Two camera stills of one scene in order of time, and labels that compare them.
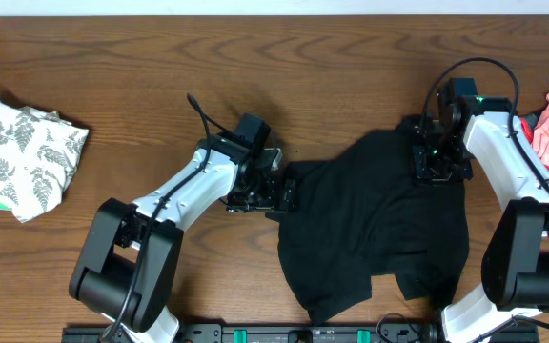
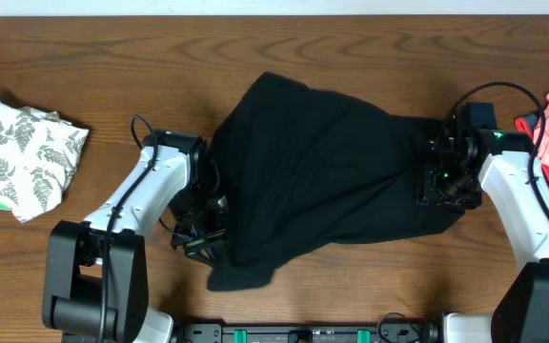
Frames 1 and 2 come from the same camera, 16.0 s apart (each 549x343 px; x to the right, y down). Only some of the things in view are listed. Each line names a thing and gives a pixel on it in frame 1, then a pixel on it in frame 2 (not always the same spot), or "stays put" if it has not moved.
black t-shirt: (362, 212) -> (302, 170)
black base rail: (425, 332) stays put
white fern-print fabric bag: (20, 158) stays put
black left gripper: (268, 202) -> (211, 239)
